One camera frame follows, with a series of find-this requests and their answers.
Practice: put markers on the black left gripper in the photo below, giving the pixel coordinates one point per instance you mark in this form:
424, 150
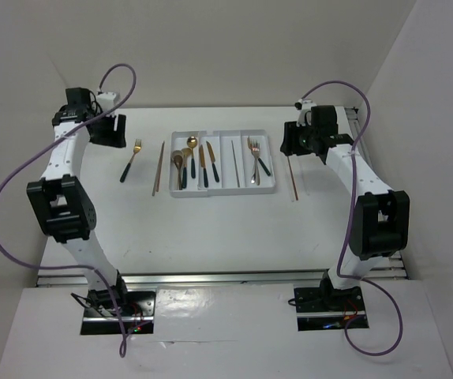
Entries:
114, 138

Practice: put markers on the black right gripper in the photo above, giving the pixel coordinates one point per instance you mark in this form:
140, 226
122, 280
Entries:
290, 144

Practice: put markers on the gold fork green handle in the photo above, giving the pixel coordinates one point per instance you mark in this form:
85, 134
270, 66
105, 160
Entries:
136, 149
261, 162

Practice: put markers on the metal chopstick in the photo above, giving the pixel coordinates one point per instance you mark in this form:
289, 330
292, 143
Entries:
235, 164

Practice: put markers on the gold knife green handle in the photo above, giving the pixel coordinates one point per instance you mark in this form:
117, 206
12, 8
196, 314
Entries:
203, 166
212, 158

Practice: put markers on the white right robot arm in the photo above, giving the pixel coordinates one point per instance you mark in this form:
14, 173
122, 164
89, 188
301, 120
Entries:
379, 220

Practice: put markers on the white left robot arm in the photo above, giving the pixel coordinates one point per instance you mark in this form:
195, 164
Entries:
63, 209

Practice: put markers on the brown chopstick right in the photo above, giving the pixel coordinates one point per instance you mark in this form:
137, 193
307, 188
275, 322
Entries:
292, 178

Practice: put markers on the white cutlery tray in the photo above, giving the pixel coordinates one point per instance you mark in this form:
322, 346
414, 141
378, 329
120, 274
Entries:
253, 179

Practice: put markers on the brown chopstick pair left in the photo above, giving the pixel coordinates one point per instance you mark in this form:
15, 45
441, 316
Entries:
155, 188

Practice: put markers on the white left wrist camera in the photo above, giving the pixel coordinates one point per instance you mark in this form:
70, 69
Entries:
107, 100

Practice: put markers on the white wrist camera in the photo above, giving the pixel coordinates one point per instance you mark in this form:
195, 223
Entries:
107, 100
303, 106

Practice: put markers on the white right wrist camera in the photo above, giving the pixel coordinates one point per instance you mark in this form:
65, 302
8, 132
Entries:
303, 106

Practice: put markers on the aluminium rail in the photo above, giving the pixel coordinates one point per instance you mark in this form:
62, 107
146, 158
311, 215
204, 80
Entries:
190, 278

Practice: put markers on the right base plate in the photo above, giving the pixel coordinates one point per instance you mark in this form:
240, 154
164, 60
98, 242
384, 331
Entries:
317, 313

